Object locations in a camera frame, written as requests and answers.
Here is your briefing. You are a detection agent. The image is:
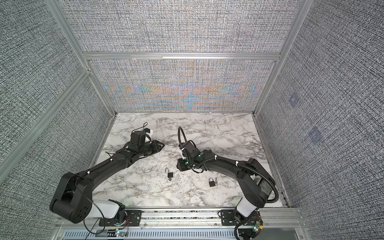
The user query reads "aluminium front rail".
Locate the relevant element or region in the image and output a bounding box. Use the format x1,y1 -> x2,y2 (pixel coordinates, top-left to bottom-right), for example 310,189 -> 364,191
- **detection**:
50,207 -> 311,240

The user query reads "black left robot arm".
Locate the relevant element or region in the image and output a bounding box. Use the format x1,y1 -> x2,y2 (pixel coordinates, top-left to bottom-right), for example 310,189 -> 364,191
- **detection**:
50,131 -> 165,224

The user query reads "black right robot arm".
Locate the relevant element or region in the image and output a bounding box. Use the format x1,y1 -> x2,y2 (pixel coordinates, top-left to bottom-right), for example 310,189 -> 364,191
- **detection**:
177,141 -> 279,218

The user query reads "black padlock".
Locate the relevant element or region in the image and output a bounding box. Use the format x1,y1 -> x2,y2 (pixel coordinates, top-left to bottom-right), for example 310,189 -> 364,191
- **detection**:
209,178 -> 218,188
165,168 -> 174,181

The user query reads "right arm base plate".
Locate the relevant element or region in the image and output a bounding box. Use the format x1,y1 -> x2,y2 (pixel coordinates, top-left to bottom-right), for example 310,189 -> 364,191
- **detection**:
218,209 -> 263,228

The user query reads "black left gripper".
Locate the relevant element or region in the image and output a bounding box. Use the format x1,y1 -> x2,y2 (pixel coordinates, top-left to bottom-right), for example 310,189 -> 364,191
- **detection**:
139,139 -> 166,158

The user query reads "black corrugated cable conduit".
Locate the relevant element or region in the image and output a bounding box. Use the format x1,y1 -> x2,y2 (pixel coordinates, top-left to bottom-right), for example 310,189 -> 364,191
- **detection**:
177,125 -> 280,204

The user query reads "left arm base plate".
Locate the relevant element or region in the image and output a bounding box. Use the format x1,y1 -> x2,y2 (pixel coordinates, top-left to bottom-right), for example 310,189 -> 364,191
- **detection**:
99,210 -> 143,228

